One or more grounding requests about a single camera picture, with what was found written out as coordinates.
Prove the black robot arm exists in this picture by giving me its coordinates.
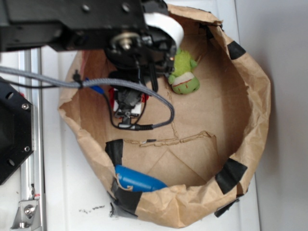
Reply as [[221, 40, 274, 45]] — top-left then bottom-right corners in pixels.
[[0, 0, 184, 130]]

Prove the aluminium rail frame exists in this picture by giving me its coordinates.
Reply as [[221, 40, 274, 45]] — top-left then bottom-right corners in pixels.
[[18, 48, 47, 229]]

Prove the brown paper bag bin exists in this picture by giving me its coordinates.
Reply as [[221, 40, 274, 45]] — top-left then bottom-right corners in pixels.
[[59, 4, 270, 228]]

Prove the silver corner bracket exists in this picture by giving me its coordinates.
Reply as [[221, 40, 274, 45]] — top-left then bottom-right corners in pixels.
[[10, 200, 42, 231]]

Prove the green plush toy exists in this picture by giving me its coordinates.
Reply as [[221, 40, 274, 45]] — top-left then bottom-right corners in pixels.
[[168, 48, 200, 95]]

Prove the red paper ball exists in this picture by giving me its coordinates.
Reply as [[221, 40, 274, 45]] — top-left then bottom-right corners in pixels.
[[108, 88, 149, 110]]

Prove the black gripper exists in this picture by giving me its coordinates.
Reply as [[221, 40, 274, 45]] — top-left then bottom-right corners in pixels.
[[108, 71, 146, 125]]

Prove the blue plastic bottle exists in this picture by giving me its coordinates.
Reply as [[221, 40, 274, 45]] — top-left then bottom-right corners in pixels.
[[115, 165, 167, 192]]

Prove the grey braided cable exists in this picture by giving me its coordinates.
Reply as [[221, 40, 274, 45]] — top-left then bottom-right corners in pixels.
[[0, 66, 176, 131]]

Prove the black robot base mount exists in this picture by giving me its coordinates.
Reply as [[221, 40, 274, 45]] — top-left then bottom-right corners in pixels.
[[0, 78, 33, 185]]

